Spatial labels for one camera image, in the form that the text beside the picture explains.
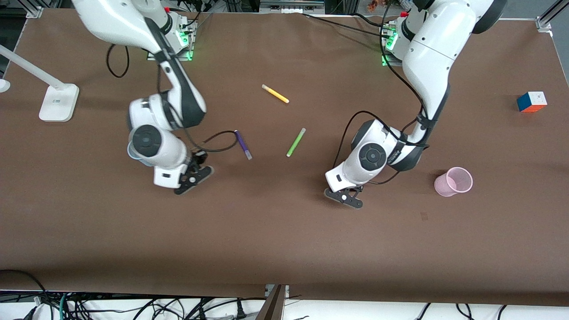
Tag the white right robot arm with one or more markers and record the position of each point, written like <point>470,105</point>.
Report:
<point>120,22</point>

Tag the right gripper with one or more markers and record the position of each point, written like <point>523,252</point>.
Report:
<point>197,158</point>

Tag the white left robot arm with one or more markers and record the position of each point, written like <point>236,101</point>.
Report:
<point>435,53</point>

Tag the translucent pink plastic cup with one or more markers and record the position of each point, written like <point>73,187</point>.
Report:
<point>444,186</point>

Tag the translucent blue plastic cup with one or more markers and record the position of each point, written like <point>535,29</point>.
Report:
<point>141,162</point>

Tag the green marker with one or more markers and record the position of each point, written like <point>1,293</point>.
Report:
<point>295,142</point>

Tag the colourful puzzle cube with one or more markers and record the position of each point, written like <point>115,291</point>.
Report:
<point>531,103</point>

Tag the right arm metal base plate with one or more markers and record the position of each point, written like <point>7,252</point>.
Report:
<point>186,55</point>

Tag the wooden beam under table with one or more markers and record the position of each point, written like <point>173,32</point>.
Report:
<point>272,306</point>

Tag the grey power strip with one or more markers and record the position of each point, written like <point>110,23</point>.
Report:
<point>289,5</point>

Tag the black power plug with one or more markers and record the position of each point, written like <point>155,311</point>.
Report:
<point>241,311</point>

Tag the purple marker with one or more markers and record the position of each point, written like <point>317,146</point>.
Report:
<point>242,143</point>

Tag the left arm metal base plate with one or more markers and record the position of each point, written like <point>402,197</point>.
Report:
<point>389,63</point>

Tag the yellow marker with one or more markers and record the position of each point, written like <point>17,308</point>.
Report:
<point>275,94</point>

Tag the white desk lamp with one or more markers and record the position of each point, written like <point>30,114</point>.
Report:
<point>58,104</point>

